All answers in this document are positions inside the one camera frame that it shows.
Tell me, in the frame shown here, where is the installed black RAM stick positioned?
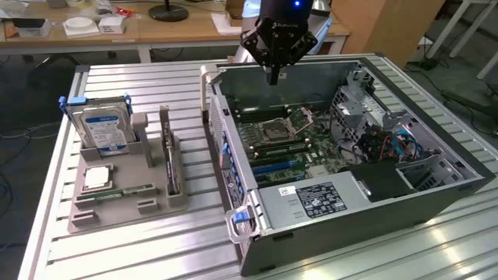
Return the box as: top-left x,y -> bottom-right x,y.
253,142 -> 313,157

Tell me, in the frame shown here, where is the blue wire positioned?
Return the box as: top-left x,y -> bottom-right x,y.
391,129 -> 425,160

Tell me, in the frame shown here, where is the metal socket cover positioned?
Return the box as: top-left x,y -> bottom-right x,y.
286,106 -> 317,134

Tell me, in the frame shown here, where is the slanted metal disk bay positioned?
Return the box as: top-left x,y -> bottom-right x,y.
394,153 -> 454,192

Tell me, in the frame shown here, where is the small silver heatsink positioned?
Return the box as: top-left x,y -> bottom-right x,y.
309,166 -> 333,178

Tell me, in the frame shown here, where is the open black PC case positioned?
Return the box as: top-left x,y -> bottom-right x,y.
199,52 -> 498,278

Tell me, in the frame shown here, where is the wooden desk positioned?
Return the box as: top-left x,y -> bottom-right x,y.
0,0 -> 351,64

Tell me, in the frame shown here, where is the green motherboard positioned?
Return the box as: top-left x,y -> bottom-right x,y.
227,96 -> 351,189

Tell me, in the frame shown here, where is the black RAM slot bank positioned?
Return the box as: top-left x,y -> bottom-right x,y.
233,106 -> 287,124

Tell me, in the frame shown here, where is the white labelled box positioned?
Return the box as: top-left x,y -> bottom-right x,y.
98,16 -> 127,34

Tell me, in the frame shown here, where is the silver CPU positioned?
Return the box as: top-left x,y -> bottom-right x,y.
83,167 -> 112,190

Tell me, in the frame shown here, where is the red wire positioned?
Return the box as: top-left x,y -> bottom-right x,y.
379,132 -> 391,160

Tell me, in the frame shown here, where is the CPU socket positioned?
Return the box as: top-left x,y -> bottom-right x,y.
261,118 -> 294,144

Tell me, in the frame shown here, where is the green RAM stick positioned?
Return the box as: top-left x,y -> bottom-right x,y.
76,186 -> 155,202

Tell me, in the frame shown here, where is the brown cardboard box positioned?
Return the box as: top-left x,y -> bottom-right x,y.
225,0 -> 247,20

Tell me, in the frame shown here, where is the black round lamp base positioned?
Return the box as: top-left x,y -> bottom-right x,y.
148,0 -> 190,23

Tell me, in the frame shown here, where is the perforated metal disk bay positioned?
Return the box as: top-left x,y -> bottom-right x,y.
330,84 -> 391,138

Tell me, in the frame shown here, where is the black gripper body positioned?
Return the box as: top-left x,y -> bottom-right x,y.
255,0 -> 313,68

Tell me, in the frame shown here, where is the blue expansion slot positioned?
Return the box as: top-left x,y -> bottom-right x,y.
251,162 -> 295,176

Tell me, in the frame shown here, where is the white table frame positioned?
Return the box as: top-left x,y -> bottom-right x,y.
426,0 -> 498,80

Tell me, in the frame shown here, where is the graphics card with metal bracket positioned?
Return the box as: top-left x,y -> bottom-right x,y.
158,104 -> 185,197

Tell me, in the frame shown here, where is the black plastic shroud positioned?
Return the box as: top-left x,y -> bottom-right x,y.
347,162 -> 416,204

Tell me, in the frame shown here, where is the white paper stack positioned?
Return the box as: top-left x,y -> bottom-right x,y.
211,12 -> 245,36

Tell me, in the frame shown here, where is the white box with black top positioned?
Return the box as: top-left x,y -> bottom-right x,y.
11,17 -> 54,39

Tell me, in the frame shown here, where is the hard disk in blue caddy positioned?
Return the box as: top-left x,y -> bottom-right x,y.
58,92 -> 135,158

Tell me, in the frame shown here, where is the grey power supply unit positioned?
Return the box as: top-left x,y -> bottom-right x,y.
257,170 -> 371,230

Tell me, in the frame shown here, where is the wooden cabinet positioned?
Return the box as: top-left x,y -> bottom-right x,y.
330,0 -> 448,64

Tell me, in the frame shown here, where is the grey parts rack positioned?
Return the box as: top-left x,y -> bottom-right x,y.
67,112 -> 191,235

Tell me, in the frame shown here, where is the white round part on box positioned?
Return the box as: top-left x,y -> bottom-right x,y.
63,16 -> 102,39

